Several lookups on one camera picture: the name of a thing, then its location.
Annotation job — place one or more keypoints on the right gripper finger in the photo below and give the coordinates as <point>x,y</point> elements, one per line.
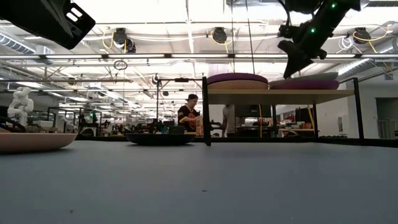
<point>295,59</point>

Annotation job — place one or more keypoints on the cluttered wooden desk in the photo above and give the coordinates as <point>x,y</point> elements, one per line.
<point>295,126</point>

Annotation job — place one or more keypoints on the grey horizontal pipe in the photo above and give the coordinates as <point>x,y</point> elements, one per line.
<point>62,80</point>

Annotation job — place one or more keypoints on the purple round plate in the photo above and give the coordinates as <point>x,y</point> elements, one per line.
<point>237,77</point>
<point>311,86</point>

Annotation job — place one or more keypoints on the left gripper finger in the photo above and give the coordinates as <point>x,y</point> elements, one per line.
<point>46,18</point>

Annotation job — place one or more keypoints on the black clamp device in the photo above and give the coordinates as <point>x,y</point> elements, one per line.
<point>216,126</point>

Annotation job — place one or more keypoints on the black table frame rail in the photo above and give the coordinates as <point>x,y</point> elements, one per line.
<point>311,140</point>

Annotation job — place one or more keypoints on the person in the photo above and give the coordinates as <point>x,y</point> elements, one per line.
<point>229,119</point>
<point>186,118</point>

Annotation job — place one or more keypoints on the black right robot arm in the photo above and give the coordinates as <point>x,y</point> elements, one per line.
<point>326,15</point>

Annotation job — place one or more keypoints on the black overhead camera stand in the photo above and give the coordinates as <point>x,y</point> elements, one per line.
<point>182,80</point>

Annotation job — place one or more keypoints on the orange brown box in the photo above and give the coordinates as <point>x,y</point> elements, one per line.
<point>200,124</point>

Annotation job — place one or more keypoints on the dark computer monitor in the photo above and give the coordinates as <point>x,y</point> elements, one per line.
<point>253,111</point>

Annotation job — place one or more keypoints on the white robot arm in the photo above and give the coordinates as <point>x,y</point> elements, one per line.
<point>20,105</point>

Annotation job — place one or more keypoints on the grey double door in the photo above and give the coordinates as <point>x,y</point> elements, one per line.
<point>387,112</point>

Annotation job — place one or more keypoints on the white round plate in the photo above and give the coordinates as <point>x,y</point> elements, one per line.
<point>323,76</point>

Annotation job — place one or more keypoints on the white building column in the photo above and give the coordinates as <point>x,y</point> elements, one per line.
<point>217,68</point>

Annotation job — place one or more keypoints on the black round plate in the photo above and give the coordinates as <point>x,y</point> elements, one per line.
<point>160,139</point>

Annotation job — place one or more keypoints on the black equipment case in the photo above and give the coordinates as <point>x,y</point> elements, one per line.
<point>176,129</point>

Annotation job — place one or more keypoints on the black workstation frame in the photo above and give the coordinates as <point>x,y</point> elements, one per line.
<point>79,121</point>

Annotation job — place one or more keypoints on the wooden shelf with black legs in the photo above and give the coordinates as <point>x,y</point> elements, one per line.
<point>280,96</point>

